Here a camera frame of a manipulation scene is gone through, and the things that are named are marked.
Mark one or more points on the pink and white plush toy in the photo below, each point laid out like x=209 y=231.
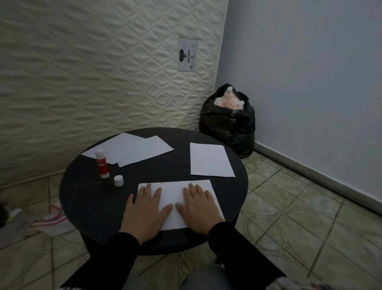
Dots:
x=228 y=100

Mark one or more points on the white red-striped plastic bag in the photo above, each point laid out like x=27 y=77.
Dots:
x=52 y=218

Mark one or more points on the person's right hand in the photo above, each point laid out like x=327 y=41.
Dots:
x=200 y=213

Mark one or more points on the person's left thumb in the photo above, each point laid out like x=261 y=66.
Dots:
x=167 y=209

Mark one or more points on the person's right forearm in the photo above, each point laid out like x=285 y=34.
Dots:
x=238 y=254

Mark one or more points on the person's left middle finger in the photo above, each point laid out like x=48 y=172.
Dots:
x=149 y=192

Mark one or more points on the person's right thumb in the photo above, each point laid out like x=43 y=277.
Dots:
x=180 y=208

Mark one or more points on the person's left hand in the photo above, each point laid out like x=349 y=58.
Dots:
x=143 y=215

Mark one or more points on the person's grey trouser leg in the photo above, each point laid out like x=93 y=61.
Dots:
x=206 y=279

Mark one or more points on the red and white glue stick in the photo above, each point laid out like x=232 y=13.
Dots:
x=102 y=165

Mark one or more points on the person's right little finger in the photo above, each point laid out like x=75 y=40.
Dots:
x=210 y=200

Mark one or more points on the grey baseboard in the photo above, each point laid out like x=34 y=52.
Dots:
x=322 y=182

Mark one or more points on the white mattress label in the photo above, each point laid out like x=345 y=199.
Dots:
x=187 y=55

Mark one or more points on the person's left forearm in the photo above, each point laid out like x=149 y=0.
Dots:
x=110 y=260

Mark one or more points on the person's left little finger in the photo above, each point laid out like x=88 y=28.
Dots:
x=130 y=202

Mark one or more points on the white paper sheet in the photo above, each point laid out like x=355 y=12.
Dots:
x=116 y=146
x=171 y=192
x=146 y=151
x=210 y=159

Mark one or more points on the black garbage bag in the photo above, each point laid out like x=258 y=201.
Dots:
x=229 y=128

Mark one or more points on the white glue stick cap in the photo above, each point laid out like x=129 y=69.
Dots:
x=118 y=181

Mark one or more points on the round black table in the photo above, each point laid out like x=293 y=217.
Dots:
x=167 y=173

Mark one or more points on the person's right middle finger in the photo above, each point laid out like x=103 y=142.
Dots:
x=194 y=192

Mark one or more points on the cream quilted mattress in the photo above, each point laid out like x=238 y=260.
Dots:
x=89 y=74

